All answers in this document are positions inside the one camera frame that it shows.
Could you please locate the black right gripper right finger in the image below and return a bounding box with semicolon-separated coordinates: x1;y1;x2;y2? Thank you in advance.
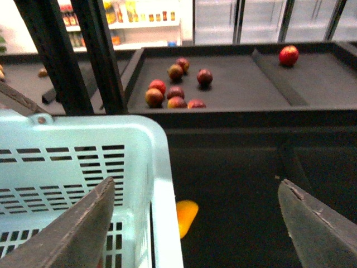
278;180;356;267

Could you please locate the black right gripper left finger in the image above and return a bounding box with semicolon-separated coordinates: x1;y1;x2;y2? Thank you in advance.
1;177;115;267

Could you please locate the light blue plastic basket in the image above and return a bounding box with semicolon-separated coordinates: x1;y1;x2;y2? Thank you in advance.
1;110;184;267

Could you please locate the yellow mango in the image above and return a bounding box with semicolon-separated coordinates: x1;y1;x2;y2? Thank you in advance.
176;200;199;239

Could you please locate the black display tray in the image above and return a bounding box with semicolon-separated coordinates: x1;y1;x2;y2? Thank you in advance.
123;42;356;129

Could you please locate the red apple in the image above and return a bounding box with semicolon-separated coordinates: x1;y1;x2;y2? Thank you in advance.
279;45;299;67

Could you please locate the white shelf with bottles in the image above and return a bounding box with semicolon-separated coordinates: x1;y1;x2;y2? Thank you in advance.
60;0;184;52

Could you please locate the brown basket handle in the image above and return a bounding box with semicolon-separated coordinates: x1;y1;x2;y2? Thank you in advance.
1;82;47;116

